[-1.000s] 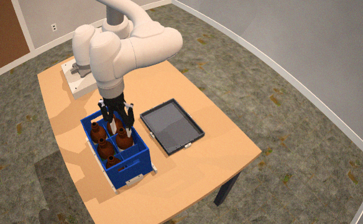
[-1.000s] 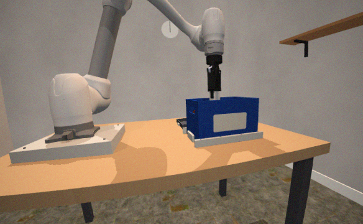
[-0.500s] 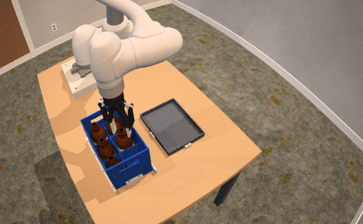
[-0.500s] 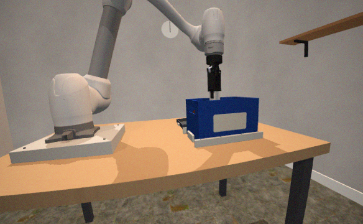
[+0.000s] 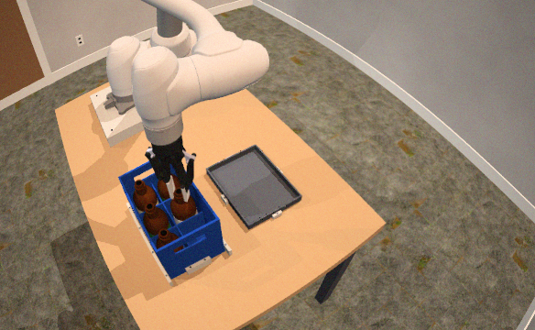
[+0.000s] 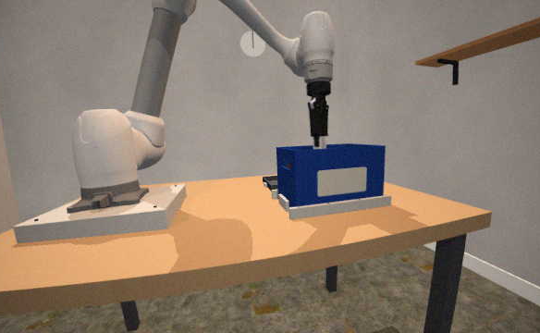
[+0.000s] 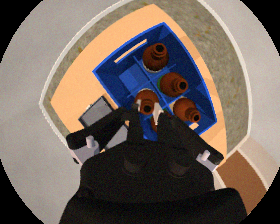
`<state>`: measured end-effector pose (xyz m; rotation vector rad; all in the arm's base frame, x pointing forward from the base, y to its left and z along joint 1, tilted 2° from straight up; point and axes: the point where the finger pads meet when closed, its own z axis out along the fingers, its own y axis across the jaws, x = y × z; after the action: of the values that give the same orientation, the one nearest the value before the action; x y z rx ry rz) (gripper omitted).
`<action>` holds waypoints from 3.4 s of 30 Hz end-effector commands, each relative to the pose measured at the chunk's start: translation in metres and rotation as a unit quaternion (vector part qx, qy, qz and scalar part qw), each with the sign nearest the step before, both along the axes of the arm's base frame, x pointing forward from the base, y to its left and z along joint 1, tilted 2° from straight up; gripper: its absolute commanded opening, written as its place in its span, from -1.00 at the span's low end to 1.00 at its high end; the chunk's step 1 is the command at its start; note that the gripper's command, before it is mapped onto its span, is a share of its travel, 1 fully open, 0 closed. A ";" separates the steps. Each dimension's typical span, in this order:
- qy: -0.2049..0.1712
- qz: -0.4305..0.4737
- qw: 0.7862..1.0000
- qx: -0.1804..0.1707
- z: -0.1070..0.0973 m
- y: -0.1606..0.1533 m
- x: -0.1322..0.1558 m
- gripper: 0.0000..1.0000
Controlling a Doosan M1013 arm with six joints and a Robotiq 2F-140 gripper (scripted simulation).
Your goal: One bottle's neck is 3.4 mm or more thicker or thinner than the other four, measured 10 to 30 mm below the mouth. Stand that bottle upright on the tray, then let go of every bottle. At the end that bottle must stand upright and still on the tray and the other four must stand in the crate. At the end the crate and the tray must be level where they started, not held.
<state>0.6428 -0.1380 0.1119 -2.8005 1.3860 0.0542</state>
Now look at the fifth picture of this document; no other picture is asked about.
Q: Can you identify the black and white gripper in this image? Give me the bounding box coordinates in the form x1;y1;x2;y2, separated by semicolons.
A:
145;135;196;202

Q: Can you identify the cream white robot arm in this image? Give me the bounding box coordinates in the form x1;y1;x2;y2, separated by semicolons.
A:
103;0;269;146

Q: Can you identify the blue plastic crate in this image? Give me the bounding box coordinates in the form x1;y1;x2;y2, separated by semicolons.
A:
124;164;225;279

